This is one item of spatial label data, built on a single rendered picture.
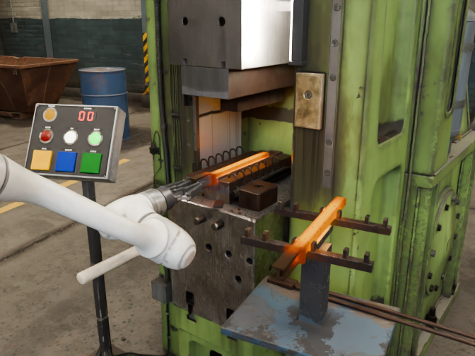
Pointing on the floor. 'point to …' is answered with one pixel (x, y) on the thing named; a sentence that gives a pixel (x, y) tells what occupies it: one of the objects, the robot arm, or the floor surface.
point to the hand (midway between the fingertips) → (201, 181)
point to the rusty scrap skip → (31, 83)
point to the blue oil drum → (106, 90)
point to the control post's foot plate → (107, 352)
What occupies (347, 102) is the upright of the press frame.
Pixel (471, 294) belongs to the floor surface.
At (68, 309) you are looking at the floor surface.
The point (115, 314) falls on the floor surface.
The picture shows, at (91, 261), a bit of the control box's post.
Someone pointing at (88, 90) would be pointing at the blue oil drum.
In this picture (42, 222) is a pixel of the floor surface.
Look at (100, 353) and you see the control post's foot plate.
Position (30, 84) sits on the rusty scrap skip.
